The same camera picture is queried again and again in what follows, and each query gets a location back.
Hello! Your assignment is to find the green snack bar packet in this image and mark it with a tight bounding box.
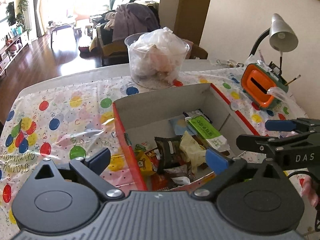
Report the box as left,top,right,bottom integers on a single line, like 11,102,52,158
185,115,230,152

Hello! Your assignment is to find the pale yellow snack wrapper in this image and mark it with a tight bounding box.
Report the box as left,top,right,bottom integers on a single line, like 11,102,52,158
180,131,206,174

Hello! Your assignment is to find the yellow star snack packet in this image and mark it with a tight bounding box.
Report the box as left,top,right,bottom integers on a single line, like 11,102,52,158
137,153,156,177

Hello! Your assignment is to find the person's right hand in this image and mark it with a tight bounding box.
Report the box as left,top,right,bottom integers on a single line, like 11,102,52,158
302,176,319,207

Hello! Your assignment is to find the dark brown snack packet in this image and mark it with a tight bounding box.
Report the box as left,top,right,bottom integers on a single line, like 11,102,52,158
155,135,185,174

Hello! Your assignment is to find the colourful balloon plastic tablecloth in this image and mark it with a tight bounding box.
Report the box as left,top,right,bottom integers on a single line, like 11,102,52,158
1,68,306,239

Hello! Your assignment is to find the light blue snack packet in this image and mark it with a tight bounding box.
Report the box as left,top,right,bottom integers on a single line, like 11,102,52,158
169,115,196,136

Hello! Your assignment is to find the red cardboard box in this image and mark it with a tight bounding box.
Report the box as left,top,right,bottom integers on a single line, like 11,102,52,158
113,83,258,191

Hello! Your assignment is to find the red snack packet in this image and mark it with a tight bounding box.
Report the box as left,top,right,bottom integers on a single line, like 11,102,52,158
150,154,175,191

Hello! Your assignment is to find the silver desk lamp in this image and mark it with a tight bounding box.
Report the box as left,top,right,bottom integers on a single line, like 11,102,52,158
249,13,298,75

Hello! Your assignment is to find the clear tub with plastic bags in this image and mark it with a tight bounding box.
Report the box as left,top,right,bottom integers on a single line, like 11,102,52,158
124,27,190,89

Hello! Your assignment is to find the sofa piled with clothes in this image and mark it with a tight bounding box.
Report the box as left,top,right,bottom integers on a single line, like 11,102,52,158
88,2,160,66

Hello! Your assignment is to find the low wooden tv console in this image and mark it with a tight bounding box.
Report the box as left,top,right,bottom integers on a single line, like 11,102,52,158
0,31,30,76

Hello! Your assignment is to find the wooden coffee table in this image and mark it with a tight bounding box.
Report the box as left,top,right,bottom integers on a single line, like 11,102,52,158
47,21,82,48

